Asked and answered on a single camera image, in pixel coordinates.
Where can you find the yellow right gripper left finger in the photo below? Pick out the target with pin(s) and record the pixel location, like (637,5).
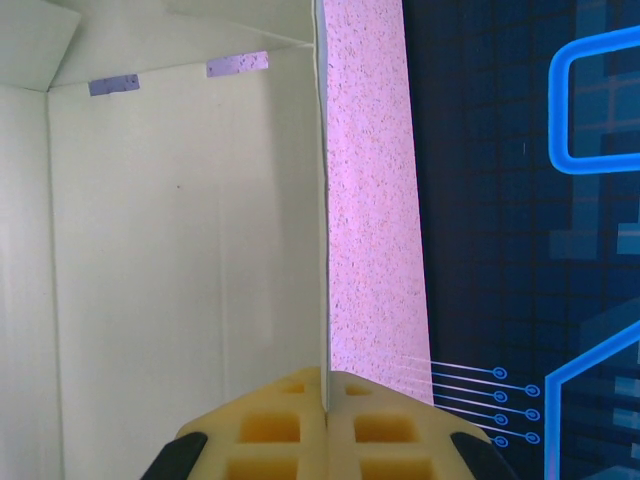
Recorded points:
(215,440)

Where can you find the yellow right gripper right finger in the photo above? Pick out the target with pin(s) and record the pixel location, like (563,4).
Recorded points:
(435,440)

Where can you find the light green paper box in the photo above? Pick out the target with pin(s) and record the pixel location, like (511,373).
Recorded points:
(175,225)

